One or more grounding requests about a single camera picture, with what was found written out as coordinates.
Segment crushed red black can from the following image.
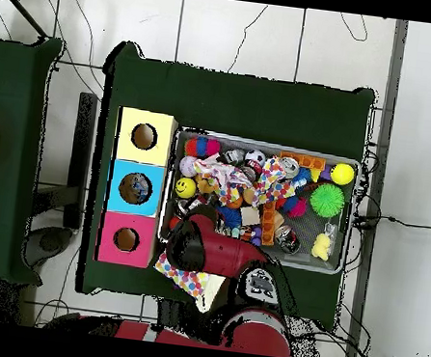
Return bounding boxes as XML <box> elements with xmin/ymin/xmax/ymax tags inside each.
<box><xmin>272</xmin><ymin>224</ymin><xmax>304</xmax><ymax>256</ymax></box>

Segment large polka dot cloth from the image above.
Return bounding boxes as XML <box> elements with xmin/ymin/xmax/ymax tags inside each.
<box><xmin>151</xmin><ymin>248</ymin><xmax>214</xmax><ymax>301</ymax></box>

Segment cream muslin cloth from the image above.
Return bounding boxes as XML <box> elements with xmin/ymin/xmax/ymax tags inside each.
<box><xmin>194</xmin><ymin>273</ymin><xmax>229</xmax><ymax>316</ymax></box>

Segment wooden box with three holes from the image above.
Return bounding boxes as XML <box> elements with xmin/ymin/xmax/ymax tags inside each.
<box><xmin>95</xmin><ymin>105</ymin><xmax>180</xmax><ymax>272</ymax></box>

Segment shallow clear bin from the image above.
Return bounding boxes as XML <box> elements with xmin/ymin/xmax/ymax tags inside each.
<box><xmin>154</xmin><ymin>124</ymin><xmax>364</xmax><ymax>277</ymax></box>

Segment white baseball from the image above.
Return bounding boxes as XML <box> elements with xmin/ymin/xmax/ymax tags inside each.
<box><xmin>176</xmin><ymin>154</ymin><xmax>202</xmax><ymax>180</ymax></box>

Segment yellow smiley ball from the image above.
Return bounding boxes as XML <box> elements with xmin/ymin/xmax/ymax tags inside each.
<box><xmin>174</xmin><ymin>176</ymin><xmax>200</xmax><ymax>203</ymax></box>

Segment rainbow spiky toy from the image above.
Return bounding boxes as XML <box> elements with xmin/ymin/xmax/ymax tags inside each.
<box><xmin>184</xmin><ymin>135</ymin><xmax>224</xmax><ymax>161</ymax></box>

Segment black and white soccer ball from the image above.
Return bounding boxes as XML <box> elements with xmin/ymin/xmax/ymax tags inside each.
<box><xmin>243</xmin><ymin>149</ymin><xmax>268</xmax><ymax>171</ymax></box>

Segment small polka dot cloth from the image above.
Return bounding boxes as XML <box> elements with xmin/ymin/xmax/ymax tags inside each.
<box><xmin>252</xmin><ymin>157</ymin><xmax>300</xmax><ymax>212</ymax></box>

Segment crushed silver can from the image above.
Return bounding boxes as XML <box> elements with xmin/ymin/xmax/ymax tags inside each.
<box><xmin>276</xmin><ymin>156</ymin><xmax>303</xmax><ymax>182</ymax></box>

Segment large green spiky ball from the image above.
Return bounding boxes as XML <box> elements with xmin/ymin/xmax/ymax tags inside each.
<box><xmin>307</xmin><ymin>180</ymin><xmax>349</xmax><ymax>222</ymax></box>

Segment yellow rubber duck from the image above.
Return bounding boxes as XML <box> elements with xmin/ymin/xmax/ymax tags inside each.
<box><xmin>310</xmin><ymin>232</ymin><xmax>334</xmax><ymax>262</ymax></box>

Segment black flat panel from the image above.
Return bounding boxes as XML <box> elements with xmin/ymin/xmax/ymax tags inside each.
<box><xmin>62</xmin><ymin>91</ymin><xmax>101</xmax><ymax>232</ymax></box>

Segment grey floor stand base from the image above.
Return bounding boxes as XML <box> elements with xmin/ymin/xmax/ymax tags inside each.
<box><xmin>21</xmin><ymin>181</ymin><xmax>83</xmax><ymax>271</ymax></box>

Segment green covered side table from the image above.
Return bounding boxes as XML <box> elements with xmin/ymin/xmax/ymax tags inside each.
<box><xmin>0</xmin><ymin>31</ymin><xmax>67</xmax><ymax>286</ymax></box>

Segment black floor cable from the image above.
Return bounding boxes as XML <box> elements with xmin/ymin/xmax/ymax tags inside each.
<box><xmin>351</xmin><ymin>209</ymin><xmax>431</xmax><ymax>239</ymax></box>

